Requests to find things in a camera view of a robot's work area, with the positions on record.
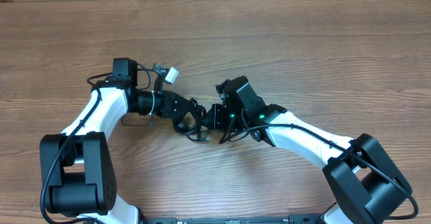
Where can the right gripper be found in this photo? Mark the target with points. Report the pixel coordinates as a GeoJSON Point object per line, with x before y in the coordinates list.
{"type": "Point", "coordinates": [213, 117]}

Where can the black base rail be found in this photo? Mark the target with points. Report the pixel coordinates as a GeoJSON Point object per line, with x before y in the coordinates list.
{"type": "Point", "coordinates": [291, 219]}

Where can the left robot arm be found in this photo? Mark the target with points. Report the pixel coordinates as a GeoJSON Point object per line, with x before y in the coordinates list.
{"type": "Point", "coordinates": [78, 179]}

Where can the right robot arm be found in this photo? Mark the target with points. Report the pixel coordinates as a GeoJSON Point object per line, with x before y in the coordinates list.
{"type": "Point", "coordinates": [367, 185]}

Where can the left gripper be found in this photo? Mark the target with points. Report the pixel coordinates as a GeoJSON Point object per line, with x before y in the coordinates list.
{"type": "Point", "coordinates": [190, 106]}

